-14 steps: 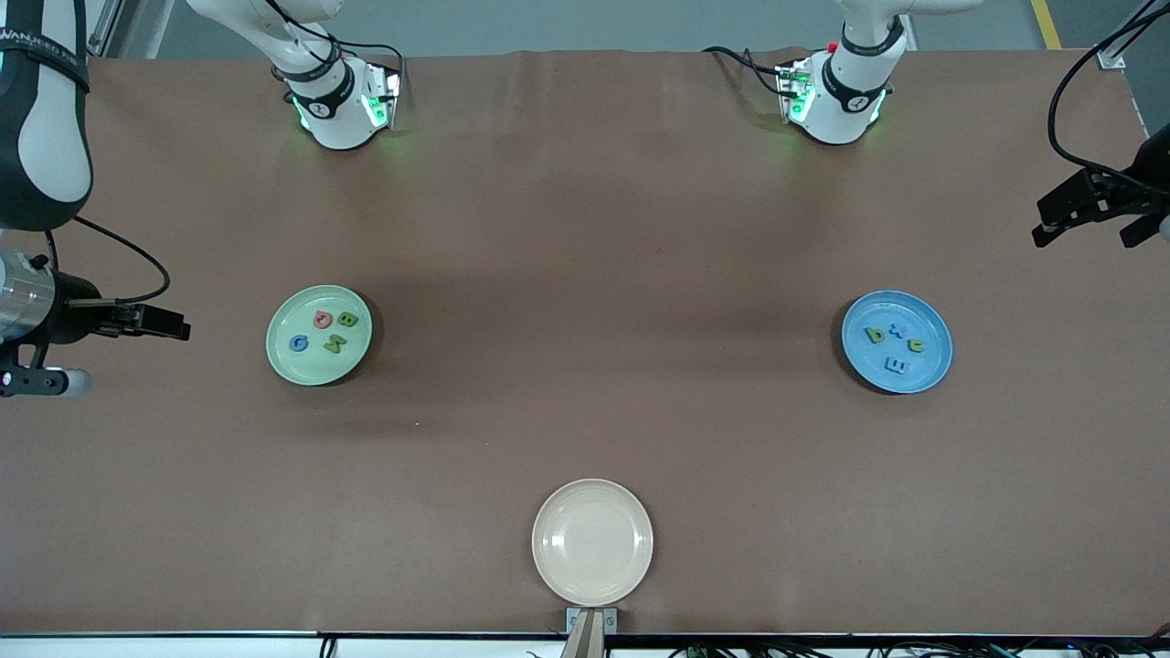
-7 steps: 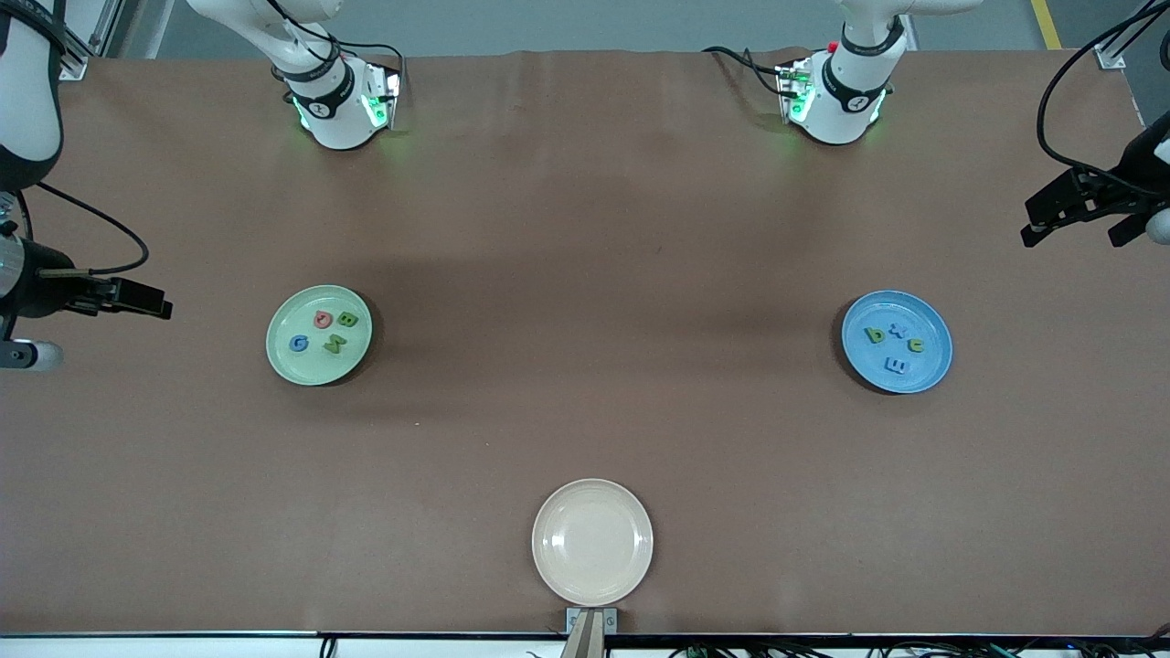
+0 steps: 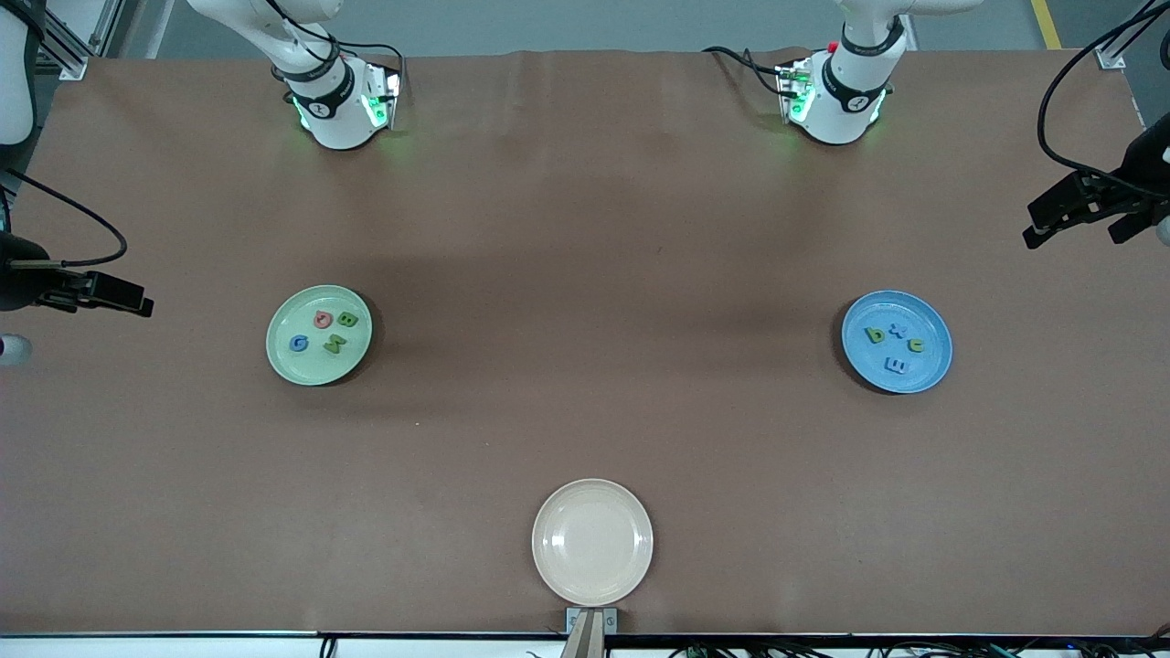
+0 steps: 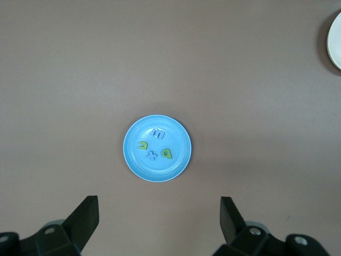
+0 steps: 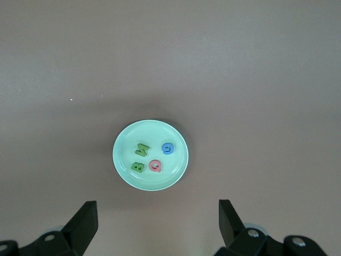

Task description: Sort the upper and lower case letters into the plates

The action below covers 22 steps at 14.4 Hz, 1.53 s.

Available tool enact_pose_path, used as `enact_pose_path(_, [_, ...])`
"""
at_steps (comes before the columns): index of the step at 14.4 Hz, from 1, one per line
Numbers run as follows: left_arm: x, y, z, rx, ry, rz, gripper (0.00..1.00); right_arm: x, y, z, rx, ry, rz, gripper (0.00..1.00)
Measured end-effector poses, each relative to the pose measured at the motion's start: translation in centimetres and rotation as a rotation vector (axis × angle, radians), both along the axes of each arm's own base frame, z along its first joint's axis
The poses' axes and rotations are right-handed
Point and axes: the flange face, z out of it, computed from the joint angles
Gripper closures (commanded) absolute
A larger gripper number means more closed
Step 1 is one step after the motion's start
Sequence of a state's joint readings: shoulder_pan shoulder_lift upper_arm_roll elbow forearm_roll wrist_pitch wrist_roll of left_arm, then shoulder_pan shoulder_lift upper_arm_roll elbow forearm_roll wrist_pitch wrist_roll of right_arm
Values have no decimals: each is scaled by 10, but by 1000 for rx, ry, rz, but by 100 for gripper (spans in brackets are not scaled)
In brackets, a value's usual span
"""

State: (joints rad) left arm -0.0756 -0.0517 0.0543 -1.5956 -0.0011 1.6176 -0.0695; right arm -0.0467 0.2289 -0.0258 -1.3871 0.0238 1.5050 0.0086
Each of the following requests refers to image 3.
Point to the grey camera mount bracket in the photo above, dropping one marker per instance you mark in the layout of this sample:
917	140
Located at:
574	621

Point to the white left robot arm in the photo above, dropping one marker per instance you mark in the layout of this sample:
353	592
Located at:
845	91

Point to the blue plate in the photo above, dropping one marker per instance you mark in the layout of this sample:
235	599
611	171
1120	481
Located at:
868	366

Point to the pink letter Q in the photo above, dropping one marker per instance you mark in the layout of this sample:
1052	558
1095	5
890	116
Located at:
323	319

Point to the beige plate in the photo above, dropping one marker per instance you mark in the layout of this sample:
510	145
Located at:
592	542

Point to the blue letter G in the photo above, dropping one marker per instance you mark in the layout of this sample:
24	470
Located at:
298	344

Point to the green letter M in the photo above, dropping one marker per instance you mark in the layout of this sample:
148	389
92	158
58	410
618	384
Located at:
335	344

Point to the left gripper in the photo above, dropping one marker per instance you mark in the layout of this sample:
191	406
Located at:
1154	161

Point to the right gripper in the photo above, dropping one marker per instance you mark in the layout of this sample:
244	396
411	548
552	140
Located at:
18	279

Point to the brown table cover mat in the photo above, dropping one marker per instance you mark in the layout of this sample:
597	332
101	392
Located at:
183	503

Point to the green lowercase letter b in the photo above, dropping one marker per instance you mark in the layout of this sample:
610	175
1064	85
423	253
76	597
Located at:
875	334

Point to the white table front rail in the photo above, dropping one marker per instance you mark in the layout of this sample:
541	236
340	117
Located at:
137	649

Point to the blue lowercase letter m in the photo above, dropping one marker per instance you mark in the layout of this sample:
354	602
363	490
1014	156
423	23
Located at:
897	366

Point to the light green plate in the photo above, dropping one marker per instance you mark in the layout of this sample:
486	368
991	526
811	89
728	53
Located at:
315	370

